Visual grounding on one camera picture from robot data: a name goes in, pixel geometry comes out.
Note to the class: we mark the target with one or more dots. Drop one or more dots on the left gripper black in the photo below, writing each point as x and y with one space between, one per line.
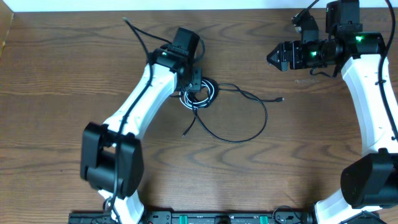
197 84

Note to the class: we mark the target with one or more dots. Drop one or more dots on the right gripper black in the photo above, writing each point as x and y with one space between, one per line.
295 47

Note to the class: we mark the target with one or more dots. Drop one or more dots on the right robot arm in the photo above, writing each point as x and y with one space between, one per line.
369 184

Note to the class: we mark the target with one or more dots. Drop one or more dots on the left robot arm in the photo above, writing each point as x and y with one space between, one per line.
111 153

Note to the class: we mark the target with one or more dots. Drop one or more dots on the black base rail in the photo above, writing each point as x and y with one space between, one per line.
167 217

